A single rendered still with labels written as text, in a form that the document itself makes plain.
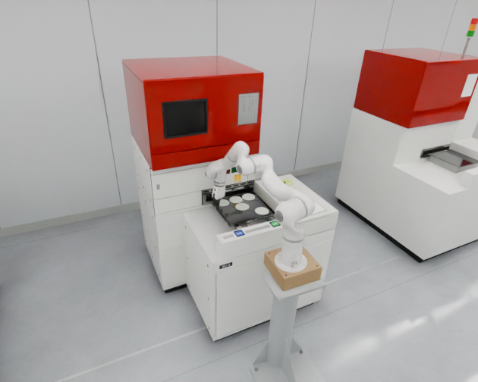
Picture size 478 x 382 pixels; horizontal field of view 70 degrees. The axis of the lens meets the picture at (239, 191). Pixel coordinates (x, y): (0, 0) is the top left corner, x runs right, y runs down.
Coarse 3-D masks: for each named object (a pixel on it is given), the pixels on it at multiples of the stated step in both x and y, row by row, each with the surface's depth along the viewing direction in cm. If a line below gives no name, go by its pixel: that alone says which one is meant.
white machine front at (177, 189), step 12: (252, 156) 264; (168, 168) 238; (180, 168) 242; (192, 168) 246; (204, 168) 250; (156, 180) 238; (168, 180) 242; (180, 180) 246; (192, 180) 251; (204, 180) 255; (228, 180) 265; (156, 192) 242; (168, 192) 246; (180, 192) 251; (192, 192) 255; (156, 204) 247; (168, 204) 251; (180, 204) 256; (192, 204) 260; (156, 216) 252
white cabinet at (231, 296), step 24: (192, 240) 247; (312, 240) 243; (192, 264) 261; (216, 264) 213; (240, 264) 222; (192, 288) 277; (216, 288) 223; (240, 288) 233; (264, 288) 245; (216, 312) 234; (240, 312) 245; (264, 312) 258; (216, 336) 246
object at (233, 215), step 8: (248, 200) 262; (256, 200) 263; (224, 208) 251; (232, 208) 252; (248, 208) 252; (224, 216) 243; (232, 216) 243; (240, 216) 243; (248, 216) 244; (256, 216) 244
